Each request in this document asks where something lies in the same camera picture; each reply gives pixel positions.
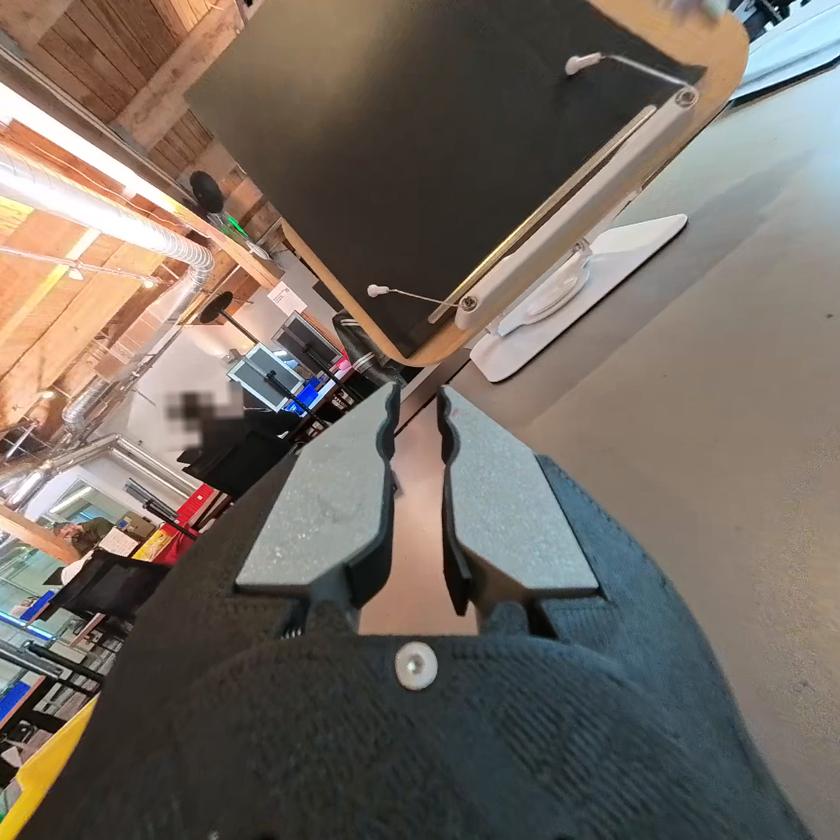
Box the black padded chair back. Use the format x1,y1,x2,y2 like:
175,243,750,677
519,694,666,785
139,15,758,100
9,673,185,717
38,550,170,619

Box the red plastic bin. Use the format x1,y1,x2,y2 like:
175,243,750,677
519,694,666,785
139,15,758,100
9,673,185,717
176,484,219,527

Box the grey flat pad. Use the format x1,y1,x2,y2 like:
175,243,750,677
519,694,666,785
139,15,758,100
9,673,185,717
728,0,840,104

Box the black light stand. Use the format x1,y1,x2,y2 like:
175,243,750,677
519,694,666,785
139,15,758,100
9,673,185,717
199,290,332,427

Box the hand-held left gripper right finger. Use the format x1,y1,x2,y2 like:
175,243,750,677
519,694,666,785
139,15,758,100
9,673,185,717
436,386,599,616

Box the grey panel on stand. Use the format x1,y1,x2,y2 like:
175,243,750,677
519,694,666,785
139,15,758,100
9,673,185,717
271,310,347,366
226,343,307,409

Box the white tethered pin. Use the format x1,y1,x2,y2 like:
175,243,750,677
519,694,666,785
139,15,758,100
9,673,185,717
366,282,481,314
564,51,701,107

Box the yellow plastic bin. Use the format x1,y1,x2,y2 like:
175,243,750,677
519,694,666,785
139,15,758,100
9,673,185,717
0,694,101,840

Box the black striped jacket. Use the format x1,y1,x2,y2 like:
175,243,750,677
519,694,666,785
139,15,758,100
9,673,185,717
330,312,409,389

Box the black board on white stand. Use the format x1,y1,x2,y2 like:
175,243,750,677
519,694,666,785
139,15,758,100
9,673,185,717
184,0,750,385

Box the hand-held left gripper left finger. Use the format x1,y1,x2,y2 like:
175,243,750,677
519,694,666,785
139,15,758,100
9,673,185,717
235,382,401,608

